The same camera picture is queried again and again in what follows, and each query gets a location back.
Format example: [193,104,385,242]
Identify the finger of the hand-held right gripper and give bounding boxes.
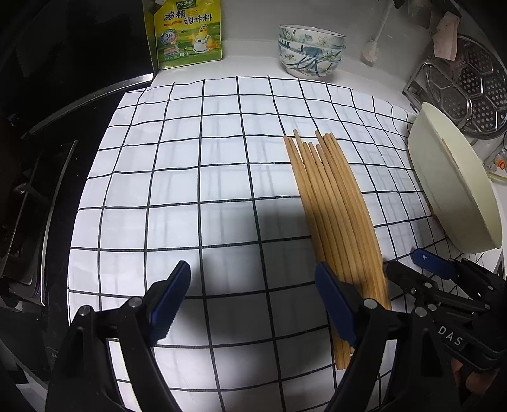
[386,260,489,316]
[411,248,462,280]

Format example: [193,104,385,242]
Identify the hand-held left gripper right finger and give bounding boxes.
[314,262,468,412]

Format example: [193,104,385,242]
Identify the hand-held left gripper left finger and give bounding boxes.
[45,260,192,412]

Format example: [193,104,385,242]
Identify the cream plastic basin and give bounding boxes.
[408,102,503,251]

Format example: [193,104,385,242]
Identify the pile of wooden chopsticks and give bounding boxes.
[283,130,393,371]

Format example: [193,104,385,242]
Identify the person's right hand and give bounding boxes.
[453,357,490,399]

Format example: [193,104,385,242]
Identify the white black grid cloth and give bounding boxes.
[67,76,496,412]

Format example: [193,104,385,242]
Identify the round metal steamer plate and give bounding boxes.
[422,35,507,139]

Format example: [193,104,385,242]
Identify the pink rag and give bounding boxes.
[432,12,462,61]

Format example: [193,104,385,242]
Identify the floral ceramic bowl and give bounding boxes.
[277,37,346,61]
[278,24,348,50]
[278,47,342,79]

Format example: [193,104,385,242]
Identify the yellow green seasoning pouch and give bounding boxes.
[143,0,225,71]

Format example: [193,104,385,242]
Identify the metal wire rack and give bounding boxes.
[403,59,436,112]

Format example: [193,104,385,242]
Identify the white handled brush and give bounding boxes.
[361,0,397,66]

